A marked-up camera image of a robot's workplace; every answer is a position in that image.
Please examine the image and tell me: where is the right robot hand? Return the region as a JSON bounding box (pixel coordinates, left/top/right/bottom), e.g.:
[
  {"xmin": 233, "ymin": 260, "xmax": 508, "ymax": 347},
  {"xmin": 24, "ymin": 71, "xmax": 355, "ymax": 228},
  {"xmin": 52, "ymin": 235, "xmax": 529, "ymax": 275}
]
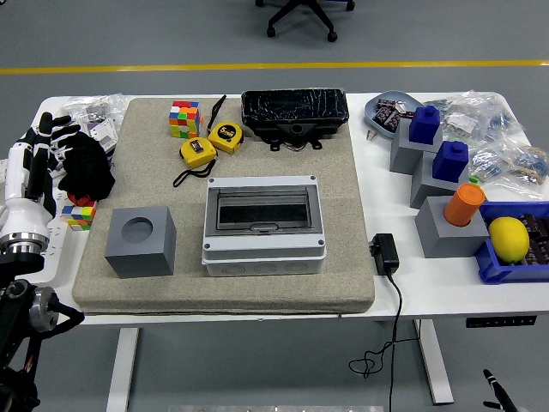
[{"xmin": 481, "ymin": 367, "xmax": 522, "ymax": 412}]

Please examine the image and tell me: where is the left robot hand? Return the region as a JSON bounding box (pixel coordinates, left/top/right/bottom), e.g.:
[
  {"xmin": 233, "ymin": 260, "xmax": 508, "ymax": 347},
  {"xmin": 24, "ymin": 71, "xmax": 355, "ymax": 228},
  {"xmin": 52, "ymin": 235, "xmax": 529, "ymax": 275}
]
[{"xmin": 0, "ymin": 112, "xmax": 82, "ymax": 238}]

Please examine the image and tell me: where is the transparent hinged box lid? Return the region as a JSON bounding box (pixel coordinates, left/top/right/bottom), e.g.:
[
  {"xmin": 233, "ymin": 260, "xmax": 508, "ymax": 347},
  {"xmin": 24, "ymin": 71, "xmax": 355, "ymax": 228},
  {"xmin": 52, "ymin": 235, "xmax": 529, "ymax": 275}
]
[{"xmin": 214, "ymin": 185, "xmax": 313, "ymax": 236}]

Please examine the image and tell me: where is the orange cylinder battery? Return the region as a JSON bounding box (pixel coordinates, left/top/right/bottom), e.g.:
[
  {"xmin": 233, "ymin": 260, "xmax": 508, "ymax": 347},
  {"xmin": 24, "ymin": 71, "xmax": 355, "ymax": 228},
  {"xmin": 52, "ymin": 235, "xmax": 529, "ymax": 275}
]
[{"xmin": 443, "ymin": 183, "xmax": 486, "ymax": 227}]

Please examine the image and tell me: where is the grey plastic junction box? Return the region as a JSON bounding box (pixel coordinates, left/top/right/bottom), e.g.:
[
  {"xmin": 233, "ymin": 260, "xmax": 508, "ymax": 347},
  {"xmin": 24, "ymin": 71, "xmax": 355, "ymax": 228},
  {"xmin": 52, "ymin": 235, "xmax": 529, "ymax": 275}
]
[{"xmin": 201, "ymin": 174, "xmax": 328, "ymax": 276}]

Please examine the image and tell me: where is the white power strip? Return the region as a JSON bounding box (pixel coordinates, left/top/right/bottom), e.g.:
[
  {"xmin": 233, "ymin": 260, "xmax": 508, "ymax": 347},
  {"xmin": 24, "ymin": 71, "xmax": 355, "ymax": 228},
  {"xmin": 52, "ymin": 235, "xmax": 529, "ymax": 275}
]
[{"xmin": 40, "ymin": 188, "xmax": 73, "ymax": 284}]

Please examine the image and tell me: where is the small multicoloured puzzle cube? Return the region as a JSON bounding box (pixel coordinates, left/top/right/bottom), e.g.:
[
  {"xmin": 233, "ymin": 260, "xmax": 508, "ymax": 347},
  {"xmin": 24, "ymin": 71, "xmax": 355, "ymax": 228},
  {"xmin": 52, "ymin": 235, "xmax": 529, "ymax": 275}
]
[{"xmin": 61, "ymin": 203, "xmax": 98, "ymax": 232}]

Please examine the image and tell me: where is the black table control panel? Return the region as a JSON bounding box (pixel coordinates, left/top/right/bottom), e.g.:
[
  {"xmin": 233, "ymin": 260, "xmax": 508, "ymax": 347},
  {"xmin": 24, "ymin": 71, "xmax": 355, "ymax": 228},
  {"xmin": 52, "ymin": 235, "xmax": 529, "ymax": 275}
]
[{"xmin": 466, "ymin": 315, "xmax": 538, "ymax": 330}]

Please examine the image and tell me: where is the white table leg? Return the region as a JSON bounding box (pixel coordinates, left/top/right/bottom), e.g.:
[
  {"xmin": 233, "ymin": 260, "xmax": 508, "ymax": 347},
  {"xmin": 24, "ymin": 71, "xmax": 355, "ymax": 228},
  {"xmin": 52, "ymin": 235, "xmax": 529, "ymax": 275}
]
[
  {"xmin": 106, "ymin": 328, "xmax": 141, "ymax": 412},
  {"xmin": 413, "ymin": 319, "xmax": 455, "ymax": 405}
]

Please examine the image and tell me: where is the black cloth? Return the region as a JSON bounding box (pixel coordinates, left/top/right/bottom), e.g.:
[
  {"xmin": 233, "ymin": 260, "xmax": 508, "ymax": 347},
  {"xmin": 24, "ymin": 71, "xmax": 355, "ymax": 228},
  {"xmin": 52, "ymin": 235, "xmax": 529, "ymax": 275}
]
[{"xmin": 57, "ymin": 130, "xmax": 117, "ymax": 203}]

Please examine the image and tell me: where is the blue plastic bin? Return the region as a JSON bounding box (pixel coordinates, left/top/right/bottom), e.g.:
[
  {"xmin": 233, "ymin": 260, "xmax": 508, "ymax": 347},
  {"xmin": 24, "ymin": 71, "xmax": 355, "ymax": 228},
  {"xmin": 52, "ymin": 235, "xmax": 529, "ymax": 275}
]
[{"xmin": 474, "ymin": 200, "xmax": 549, "ymax": 285}]

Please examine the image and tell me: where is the clear bag of parts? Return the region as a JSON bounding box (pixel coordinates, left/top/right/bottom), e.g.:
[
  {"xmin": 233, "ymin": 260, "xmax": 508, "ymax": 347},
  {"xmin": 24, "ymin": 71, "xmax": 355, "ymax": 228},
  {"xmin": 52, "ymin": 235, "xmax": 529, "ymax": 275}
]
[
  {"xmin": 468, "ymin": 143, "xmax": 549, "ymax": 201},
  {"xmin": 53, "ymin": 93, "xmax": 130, "ymax": 132},
  {"xmin": 424, "ymin": 88, "xmax": 528, "ymax": 146}
]

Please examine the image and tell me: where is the grey block holder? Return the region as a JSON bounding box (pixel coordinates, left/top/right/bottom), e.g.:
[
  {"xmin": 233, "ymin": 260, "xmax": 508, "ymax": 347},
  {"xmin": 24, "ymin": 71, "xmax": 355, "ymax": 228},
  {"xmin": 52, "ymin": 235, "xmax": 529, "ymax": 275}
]
[
  {"xmin": 105, "ymin": 205, "xmax": 178, "ymax": 279},
  {"xmin": 389, "ymin": 116, "xmax": 443, "ymax": 175},
  {"xmin": 413, "ymin": 195, "xmax": 491, "ymax": 259},
  {"xmin": 409, "ymin": 148, "xmax": 471, "ymax": 210}
]

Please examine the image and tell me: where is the dark brown packets pile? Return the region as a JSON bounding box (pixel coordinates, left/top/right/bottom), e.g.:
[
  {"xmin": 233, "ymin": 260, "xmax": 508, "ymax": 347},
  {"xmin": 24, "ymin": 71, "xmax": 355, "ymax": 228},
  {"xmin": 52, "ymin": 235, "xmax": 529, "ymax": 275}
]
[{"xmin": 512, "ymin": 212, "xmax": 549, "ymax": 266}]

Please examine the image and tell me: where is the yellow lemon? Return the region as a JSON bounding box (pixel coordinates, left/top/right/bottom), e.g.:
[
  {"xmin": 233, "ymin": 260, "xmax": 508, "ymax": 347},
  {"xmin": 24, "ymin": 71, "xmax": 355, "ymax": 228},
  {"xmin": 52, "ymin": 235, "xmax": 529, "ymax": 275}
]
[{"xmin": 488, "ymin": 216, "xmax": 531, "ymax": 264}]

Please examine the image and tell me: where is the black power adapter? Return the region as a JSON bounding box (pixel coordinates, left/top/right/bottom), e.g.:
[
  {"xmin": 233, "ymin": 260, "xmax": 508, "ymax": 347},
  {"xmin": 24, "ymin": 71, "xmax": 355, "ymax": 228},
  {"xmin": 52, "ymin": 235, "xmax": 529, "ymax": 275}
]
[{"xmin": 369, "ymin": 233, "xmax": 401, "ymax": 276}]

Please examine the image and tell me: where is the small yellow tape measure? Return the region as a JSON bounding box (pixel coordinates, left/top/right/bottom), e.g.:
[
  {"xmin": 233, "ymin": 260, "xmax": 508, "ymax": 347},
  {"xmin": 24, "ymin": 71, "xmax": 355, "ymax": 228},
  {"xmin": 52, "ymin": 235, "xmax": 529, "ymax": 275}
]
[{"xmin": 172, "ymin": 137, "xmax": 220, "ymax": 189}]

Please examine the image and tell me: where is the large multicoloured puzzle cube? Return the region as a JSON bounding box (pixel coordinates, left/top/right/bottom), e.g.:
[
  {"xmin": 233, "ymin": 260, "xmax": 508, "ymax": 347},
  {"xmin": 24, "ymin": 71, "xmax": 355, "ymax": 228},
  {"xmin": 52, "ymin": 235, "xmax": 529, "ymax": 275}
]
[{"xmin": 168, "ymin": 100, "xmax": 203, "ymax": 139}]

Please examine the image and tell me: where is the large yellow tape measure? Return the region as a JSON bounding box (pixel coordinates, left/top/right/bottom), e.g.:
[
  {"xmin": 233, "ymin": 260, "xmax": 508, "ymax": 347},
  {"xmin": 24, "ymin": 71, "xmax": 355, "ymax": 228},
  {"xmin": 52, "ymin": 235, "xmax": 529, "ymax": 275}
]
[{"xmin": 207, "ymin": 94, "xmax": 244, "ymax": 155}]

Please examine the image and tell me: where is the blue bottle-shaped block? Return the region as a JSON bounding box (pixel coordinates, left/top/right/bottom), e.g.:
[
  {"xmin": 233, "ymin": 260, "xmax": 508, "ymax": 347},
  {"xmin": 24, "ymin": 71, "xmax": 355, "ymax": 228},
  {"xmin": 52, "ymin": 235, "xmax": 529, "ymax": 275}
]
[
  {"xmin": 431, "ymin": 140, "xmax": 469, "ymax": 181},
  {"xmin": 408, "ymin": 105, "xmax": 443, "ymax": 145}
]

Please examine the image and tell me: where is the grey-brown fabric mat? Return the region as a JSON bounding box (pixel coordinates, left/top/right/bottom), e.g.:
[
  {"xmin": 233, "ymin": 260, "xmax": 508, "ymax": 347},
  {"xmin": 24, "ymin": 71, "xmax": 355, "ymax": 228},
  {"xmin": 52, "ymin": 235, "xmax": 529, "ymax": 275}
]
[{"xmin": 70, "ymin": 97, "xmax": 377, "ymax": 317}]

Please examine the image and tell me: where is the black crinkled wrapped device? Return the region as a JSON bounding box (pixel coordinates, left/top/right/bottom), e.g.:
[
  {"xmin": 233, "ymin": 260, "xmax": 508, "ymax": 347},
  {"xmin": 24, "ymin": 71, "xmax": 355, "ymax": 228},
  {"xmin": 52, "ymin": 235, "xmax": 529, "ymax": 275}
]
[{"xmin": 240, "ymin": 88, "xmax": 349, "ymax": 153}]

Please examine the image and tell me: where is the blue-grey oval dish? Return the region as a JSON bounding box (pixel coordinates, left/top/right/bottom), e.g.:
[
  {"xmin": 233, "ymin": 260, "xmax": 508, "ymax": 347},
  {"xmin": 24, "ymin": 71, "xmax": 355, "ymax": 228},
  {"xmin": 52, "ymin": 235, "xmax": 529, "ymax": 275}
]
[{"xmin": 363, "ymin": 89, "xmax": 424, "ymax": 141}]

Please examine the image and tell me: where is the black office chair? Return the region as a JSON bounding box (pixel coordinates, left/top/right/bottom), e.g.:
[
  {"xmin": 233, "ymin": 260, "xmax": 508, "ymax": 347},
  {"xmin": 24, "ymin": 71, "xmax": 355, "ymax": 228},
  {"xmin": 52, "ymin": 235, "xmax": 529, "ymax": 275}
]
[{"xmin": 255, "ymin": 0, "xmax": 356, "ymax": 43}]

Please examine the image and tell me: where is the black adapter cord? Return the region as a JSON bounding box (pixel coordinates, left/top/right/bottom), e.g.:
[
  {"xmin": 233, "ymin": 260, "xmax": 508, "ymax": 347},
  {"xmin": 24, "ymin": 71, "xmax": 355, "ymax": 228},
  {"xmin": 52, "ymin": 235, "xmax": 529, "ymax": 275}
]
[{"xmin": 347, "ymin": 272, "xmax": 404, "ymax": 412}]

